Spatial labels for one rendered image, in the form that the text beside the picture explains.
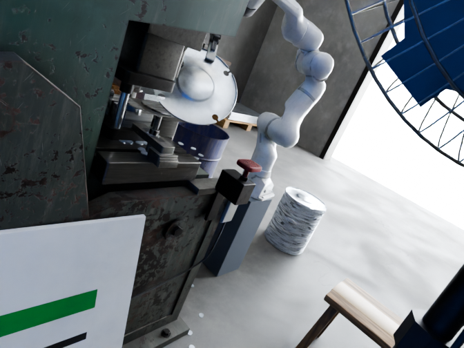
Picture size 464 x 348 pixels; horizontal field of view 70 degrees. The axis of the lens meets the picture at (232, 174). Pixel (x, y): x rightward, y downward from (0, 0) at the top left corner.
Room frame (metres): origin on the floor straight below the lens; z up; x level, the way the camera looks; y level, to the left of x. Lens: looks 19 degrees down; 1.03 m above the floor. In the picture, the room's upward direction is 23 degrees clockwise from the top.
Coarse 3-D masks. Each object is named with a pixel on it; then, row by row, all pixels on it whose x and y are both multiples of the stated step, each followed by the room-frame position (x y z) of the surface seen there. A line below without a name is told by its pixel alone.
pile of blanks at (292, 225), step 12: (288, 204) 1.97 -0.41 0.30; (300, 204) 1.92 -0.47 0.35; (276, 216) 2.00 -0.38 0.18; (288, 216) 1.96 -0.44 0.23; (300, 216) 1.92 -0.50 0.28; (312, 216) 1.93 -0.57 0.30; (276, 228) 1.97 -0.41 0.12; (288, 228) 1.93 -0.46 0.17; (300, 228) 1.92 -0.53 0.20; (312, 228) 1.98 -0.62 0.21; (276, 240) 1.94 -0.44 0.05; (288, 240) 1.92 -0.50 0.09; (300, 240) 1.93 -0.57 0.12; (288, 252) 1.92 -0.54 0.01; (300, 252) 1.97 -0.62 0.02
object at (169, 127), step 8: (144, 104) 0.98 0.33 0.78; (152, 104) 1.02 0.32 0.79; (160, 104) 1.06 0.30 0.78; (152, 112) 0.95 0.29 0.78; (160, 112) 0.97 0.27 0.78; (152, 120) 1.00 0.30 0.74; (168, 120) 1.01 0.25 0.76; (176, 120) 1.00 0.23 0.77; (160, 128) 0.99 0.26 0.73; (168, 128) 1.01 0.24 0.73; (176, 128) 1.04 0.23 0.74; (168, 136) 1.02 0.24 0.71
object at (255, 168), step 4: (240, 160) 0.91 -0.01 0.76; (244, 160) 0.92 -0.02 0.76; (248, 160) 0.94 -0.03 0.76; (240, 164) 0.90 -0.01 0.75; (244, 164) 0.89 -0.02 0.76; (248, 164) 0.90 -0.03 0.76; (252, 164) 0.92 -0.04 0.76; (256, 164) 0.93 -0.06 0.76; (244, 168) 0.89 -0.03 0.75; (248, 168) 0.89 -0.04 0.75; (252, 168) 0.89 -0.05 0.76; (256, 168) 0.90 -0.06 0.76; (260, 168) 0.92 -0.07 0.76; (244, 172) 0.92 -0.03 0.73; (248, 172) 0.92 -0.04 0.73; (252, 172) 0.89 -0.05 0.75; (256, 172) 0.91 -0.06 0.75; (244, 176) 0.92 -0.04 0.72
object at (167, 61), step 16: (128, 32) 0.89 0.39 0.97; (144, 32) 0.85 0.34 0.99; (128, 48) 0.88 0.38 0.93; (144, 48) 0.85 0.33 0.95; (160, 48) 0.89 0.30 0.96; (176, 48) 0.93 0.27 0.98; (128, 64) 0.87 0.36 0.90; (144, 64) 0.86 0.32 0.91; (160, 64) 0.90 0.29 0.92; (176, 64) 0.94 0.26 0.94
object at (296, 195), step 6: (294, 192) 2.10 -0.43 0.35; (300, 192) 2.15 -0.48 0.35; (306, 192) 2.20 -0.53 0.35; (294, 198) 1.98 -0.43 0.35; (300, 198) 2.02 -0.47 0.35; (306, 198) 2.05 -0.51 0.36; (312, 198) 2.13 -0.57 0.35; (318, 198) 2.16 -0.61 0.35; (306, 204) 1.96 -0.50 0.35; (312, 204) 2.01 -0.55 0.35; (318, 204) 2.05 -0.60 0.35; (324, 204) 2.10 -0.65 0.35; (318, 210) 1.94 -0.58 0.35; (324, 210) 1.98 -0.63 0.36
